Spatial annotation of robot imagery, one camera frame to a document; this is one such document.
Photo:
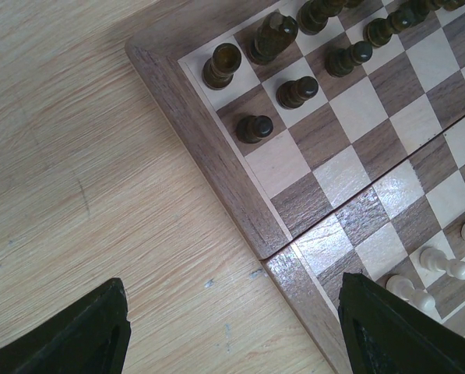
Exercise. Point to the dark rook corner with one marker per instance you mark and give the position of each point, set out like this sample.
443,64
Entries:
219,69

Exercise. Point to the white pawn nearest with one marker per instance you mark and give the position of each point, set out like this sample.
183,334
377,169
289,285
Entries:
403,287

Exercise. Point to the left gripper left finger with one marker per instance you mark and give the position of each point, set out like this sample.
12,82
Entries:
89,336

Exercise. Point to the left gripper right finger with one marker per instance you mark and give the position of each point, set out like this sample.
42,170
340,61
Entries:
384,334

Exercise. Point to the wooden chess board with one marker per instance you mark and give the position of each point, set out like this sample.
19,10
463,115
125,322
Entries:
359,179

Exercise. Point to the dark bishop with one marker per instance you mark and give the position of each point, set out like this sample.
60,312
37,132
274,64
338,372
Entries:
313,16

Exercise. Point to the dark pawn file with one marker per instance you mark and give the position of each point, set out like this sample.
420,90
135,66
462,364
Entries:
342,61
380,31
253,129
294,93

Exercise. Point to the dark knight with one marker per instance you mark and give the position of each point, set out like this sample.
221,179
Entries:
276,33

